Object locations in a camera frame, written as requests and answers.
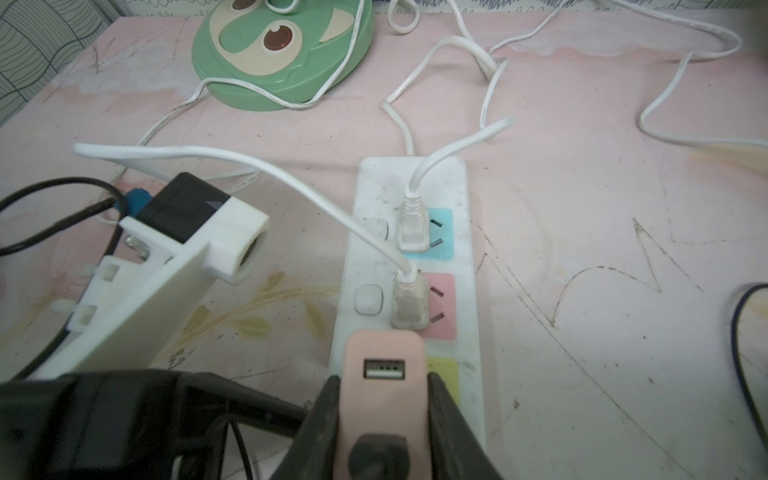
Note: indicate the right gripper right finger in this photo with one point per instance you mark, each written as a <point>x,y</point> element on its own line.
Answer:
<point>456,453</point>

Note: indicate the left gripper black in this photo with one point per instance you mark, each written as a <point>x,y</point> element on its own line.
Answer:
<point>131,424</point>

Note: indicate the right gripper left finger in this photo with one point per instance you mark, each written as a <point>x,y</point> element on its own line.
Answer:
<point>312,453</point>

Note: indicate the pink USB charger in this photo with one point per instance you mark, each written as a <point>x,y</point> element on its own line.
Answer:
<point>384,402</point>

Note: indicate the white power strip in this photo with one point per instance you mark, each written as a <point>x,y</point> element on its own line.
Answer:
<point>437,300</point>

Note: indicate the white plug of face fan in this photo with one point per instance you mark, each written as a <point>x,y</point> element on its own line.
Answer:
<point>411,308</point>

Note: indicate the white plug of green fan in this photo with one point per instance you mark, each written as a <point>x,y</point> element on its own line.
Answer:
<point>413,231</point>

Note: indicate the large green fan with face base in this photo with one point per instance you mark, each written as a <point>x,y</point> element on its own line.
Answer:
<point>287,48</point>

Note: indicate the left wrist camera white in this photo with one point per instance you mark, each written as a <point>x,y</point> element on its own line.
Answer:
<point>195,235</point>

